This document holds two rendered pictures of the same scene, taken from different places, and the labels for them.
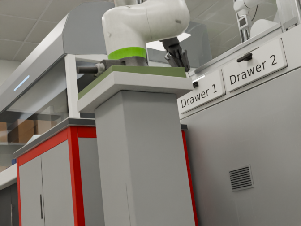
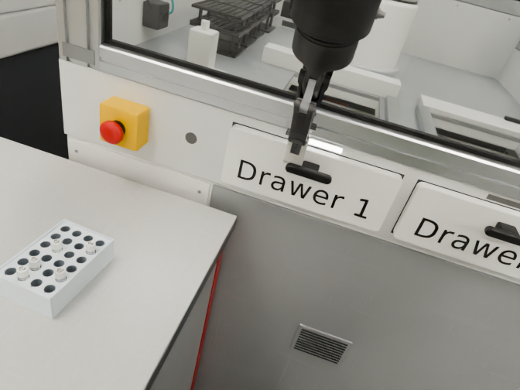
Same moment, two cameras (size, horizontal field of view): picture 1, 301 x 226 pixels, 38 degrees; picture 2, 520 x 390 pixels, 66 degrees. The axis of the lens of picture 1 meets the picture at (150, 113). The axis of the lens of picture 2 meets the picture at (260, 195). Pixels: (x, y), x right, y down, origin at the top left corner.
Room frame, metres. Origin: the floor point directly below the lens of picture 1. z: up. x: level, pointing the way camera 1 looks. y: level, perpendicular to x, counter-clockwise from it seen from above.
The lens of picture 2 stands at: (1.51, 0.25, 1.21)
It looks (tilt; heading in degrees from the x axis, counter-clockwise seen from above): 34 degrees down; 314
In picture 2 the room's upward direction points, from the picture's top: 14 degrees clockwise
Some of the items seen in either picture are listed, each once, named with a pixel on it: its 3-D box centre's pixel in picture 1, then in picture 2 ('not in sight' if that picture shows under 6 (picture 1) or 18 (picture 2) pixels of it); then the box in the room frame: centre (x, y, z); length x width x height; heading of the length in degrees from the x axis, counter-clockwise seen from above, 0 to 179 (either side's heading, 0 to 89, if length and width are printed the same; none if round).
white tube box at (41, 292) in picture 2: not in sight; (59, 265); (1.93, 0.15, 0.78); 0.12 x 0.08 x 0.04; 123
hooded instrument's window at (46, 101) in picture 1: (85, 134); not in sight; (3.43, 0.54, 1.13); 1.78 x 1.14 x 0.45; 37
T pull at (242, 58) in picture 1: (246, 58); (508, 232); (1.59, -0.39, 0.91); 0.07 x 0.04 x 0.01; 37
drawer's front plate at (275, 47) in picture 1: (252, 66); (492, 237); (1.61, -0.41, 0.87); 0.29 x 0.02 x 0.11; 37
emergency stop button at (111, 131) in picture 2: not in sight; (113, 131); (2.10, 0.01, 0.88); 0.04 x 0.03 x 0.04; 37
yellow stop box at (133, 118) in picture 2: not in sight; (124, 124); (2.12, -0.01, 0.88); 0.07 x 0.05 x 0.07; 37
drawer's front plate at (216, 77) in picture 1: (199, 93); (306, 179); (1.86, -0.22, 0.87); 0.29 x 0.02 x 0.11; 37
